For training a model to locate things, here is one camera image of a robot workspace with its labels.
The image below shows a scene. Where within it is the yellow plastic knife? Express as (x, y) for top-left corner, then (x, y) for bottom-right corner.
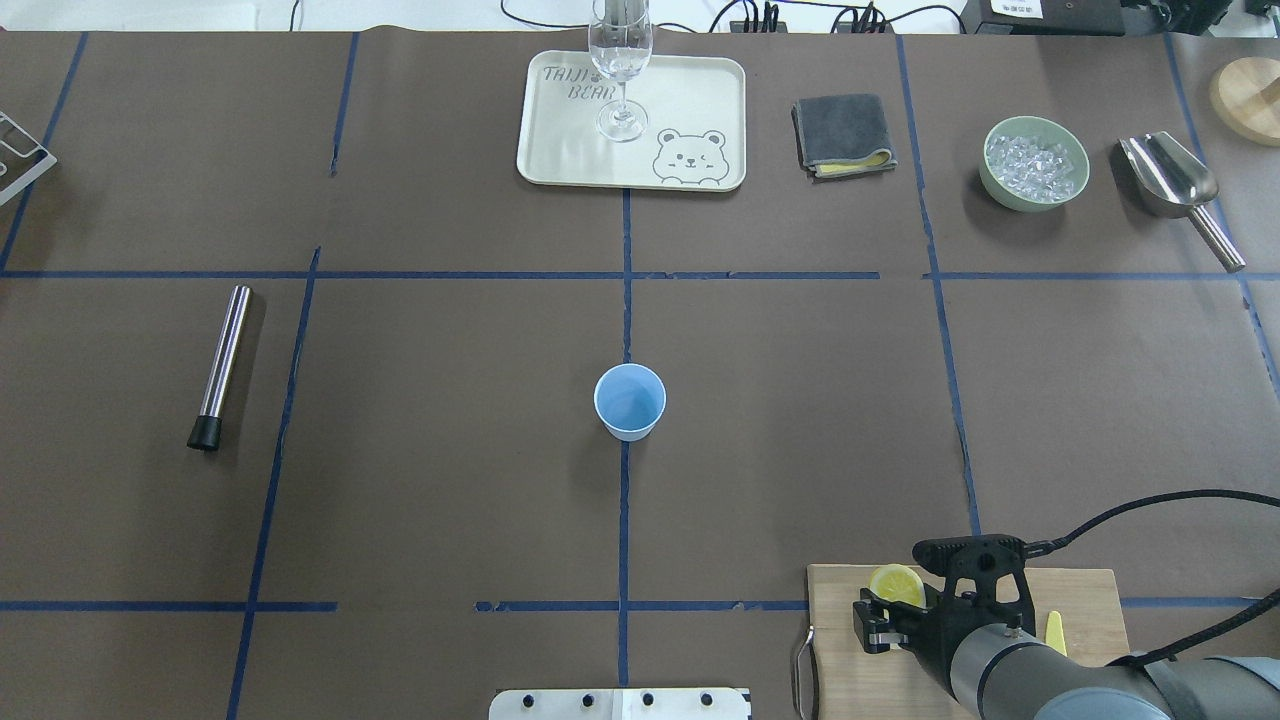
(1043, 609), (1069, 656)

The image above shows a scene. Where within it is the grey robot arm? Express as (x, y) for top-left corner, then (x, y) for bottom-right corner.
(852, 534), (1279, 719)

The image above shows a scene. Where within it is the light blue paper cup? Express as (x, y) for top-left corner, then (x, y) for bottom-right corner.
(591, 363), (667, 442)

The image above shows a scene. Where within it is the yellow lemon slice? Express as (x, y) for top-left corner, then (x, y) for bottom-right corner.
(867, 562), (927, 609)

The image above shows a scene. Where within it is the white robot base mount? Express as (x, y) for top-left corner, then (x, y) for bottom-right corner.
(488, 687), (753, 719)

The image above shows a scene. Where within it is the white rack at edge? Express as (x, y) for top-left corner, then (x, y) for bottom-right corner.
(1, 111), (58, 205)

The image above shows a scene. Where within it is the green bowl of ice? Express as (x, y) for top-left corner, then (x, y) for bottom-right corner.
(978, 117), (1091, 213)

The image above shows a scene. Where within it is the steel muddler black tip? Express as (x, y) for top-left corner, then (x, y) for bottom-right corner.
(186, 284), (253, 452)

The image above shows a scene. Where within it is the cream bear tray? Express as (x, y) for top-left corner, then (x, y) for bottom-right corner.
(516, 50), (748, 192)

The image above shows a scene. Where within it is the steel ice scoop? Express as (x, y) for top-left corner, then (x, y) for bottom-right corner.
(1117, 131), (1247, 273)

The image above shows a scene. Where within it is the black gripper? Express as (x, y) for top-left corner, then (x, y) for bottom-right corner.
(852, 536), (1036, 691)

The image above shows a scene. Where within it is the bamboo cutting board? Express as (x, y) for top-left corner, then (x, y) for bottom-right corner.
(792, 564), (1130, 719)

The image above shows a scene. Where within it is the clear wine glass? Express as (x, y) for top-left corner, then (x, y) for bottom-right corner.
(588, 1), (654, 143)

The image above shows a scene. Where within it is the grey folded cloth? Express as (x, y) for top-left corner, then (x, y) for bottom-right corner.
(792, 94), (897, 181)

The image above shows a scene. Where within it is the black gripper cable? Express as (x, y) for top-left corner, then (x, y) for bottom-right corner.
(1020, 489), (1280, 669)

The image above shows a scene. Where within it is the round wooden stand base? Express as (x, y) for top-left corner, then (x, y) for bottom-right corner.
(1210, 56), (1279, 147)

